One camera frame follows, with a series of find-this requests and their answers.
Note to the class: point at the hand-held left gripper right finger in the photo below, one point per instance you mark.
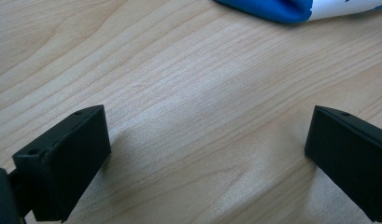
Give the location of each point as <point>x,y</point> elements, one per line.
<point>350,155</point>

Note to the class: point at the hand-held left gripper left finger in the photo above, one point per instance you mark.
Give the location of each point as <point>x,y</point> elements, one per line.
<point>62,161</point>

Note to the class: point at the blue T-shirt with white print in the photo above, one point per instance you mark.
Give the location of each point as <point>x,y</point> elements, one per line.
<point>272,7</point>

